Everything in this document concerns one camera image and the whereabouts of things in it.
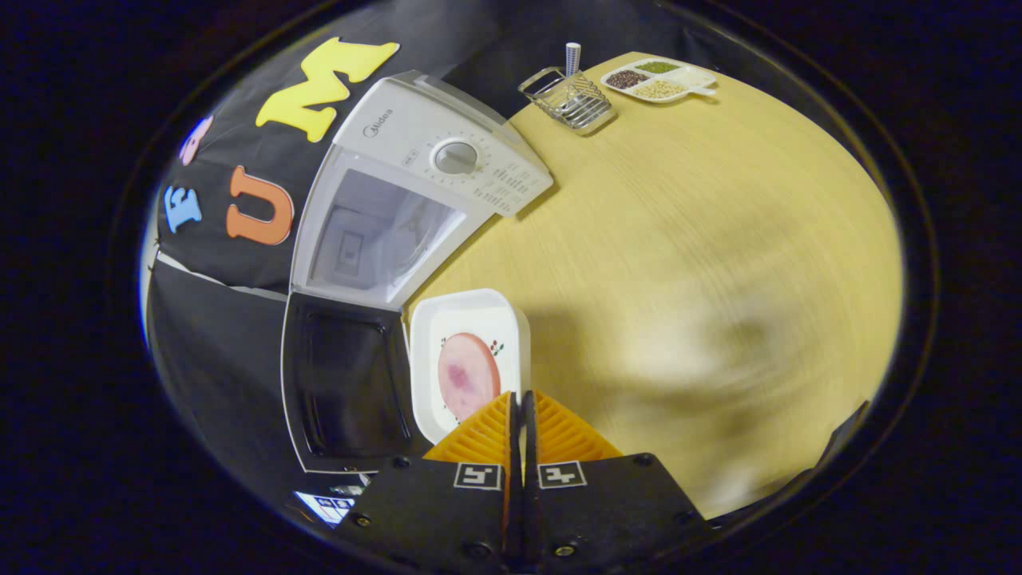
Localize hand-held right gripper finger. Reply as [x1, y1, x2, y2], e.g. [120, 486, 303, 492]
[335, 390, 524, 564]
[523, 390, 707, 564]

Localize pink ham slice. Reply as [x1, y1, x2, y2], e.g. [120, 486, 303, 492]
[438, 332, 502, 422]

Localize white rectangular plate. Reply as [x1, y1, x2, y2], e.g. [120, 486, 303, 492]
[409, 288, 532, 445]

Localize white microwave oven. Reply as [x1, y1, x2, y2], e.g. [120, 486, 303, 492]
[279, 70, 554, 474]

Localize blue white printed sheet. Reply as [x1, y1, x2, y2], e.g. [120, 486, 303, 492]
[294, 490, 358, 528]

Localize white divided bean dish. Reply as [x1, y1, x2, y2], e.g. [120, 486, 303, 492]
[600, 57, 718, 105]

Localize metal wire basket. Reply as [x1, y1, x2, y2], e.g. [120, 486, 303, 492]
[517, 67, 617, 137]

